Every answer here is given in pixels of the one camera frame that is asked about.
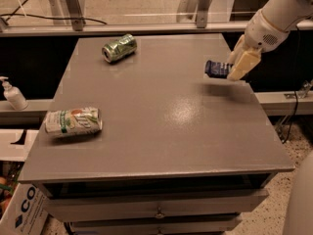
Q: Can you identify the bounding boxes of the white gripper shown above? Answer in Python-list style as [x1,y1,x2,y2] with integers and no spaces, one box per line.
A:
[227,10,290,81]

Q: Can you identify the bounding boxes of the blue rxbar blueberry wrapper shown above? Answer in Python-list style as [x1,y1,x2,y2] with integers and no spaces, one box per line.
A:
[204,60,232,78]

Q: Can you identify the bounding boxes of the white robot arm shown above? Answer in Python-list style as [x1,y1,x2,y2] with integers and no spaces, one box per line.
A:
[227,0,313,81]

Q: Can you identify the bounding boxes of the green soda can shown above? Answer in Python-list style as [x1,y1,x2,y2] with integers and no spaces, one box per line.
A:
[102,34,137,63]

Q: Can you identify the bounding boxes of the white 7up can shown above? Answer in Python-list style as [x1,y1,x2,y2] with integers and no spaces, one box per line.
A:
[44,107,103,137]

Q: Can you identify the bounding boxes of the grey drawer cabinet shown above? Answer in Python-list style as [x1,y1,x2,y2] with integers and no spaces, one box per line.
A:
[20,34,293,235]

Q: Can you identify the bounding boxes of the white pump lotion bottle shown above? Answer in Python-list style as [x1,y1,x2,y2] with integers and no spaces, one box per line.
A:
[0,76,28,111]

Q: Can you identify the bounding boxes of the white box with slot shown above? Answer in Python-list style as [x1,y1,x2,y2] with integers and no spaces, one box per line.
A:
[0,129,38,162]

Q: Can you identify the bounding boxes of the white cardboard box blue letters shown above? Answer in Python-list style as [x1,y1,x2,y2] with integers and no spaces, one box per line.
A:
[0,184,48,235]

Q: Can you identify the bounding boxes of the metal frame rail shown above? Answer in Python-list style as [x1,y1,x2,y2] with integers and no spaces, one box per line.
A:
[0,0,313,38]

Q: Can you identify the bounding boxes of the black cable on floor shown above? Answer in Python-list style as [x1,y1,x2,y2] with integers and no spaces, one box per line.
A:
[0,0,109,26]

